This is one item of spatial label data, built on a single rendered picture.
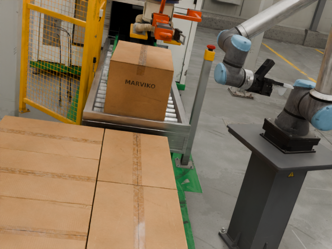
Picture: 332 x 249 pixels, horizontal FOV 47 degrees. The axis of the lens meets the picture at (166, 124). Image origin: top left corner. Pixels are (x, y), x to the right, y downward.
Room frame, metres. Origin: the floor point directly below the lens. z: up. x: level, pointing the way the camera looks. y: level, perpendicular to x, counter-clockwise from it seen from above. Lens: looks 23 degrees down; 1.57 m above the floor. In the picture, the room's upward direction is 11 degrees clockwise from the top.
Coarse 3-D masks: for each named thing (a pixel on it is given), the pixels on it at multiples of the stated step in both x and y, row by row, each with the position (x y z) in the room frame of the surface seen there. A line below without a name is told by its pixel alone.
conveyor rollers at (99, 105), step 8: (112, 48) 4.22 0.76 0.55; (104, 72) 3.32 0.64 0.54; (104, 80) 3.07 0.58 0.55; (104, 88) 2.88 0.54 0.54; (96, 96) 2.71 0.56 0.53; (104, 96) 2.71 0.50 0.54; (96, 104) 2.52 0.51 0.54; (168, 104) 2.80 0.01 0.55; (168, 112) 2.69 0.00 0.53; (168, 120) 2.51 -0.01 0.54; (176, 120) 2.52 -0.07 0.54
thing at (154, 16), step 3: (153, 12) 2.09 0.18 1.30; (153, 15) 2.02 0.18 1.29; (156, 15) 2.02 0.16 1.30; (159, 15) 2.02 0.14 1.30; (162, 15) 2.10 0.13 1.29; (165, 15) 2.10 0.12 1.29; (153, 18) 2.02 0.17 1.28; (156, 18) 2.02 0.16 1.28; (159, 18) 2.02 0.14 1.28; (162, 18) 2.02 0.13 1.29; (165, 18) 2.02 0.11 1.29; (168, 18) 2.03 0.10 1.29; (150, 21) 2.07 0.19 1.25; (153, 21) 2.02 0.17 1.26; (168, 21) 2.03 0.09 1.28; (153, 24) 2.02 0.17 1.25
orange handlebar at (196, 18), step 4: (176, 16) 2.36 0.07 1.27; (180, 16) 2.36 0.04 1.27; (184, 16) 2.37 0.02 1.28; (188, 16) 2.37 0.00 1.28; (196, 16) 2.48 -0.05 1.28; (156, 20) 1.93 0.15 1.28; (160, 20) 1.96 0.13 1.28; (164, 20) 2.02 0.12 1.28; (192, 20) 2.37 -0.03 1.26; (196, 20) 2.38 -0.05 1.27; (200, 20) 2.39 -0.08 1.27; (160, 32) 1.67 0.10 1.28; (160, 36) 1.67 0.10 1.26; (164, 36) 1.66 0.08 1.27; (168, 36) 1.66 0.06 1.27
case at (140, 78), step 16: (128, 48) 2.66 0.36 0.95; (144, 48) 2.76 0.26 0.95; (160, 48) 2.87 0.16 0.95; (112, 64) 2.28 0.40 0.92; (128, 64) 2.29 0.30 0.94; (144, 64) 2.33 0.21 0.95; (160, 64) 2.41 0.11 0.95; (112, 80) 2.28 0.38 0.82; (128, 80) 2.29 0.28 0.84; (144, 80) 2.30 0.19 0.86; (160, 80) 2.31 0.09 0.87; (112, 96) 2.29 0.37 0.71; (128, 96) 2.30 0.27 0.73; (144, 96) 2.31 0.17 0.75; (160, 96) 2.32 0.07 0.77; (112, 112) 2.29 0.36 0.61; (128, 112) 2.30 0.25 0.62; (144, 112) 2.31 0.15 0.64; (160, 112) 2.32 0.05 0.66
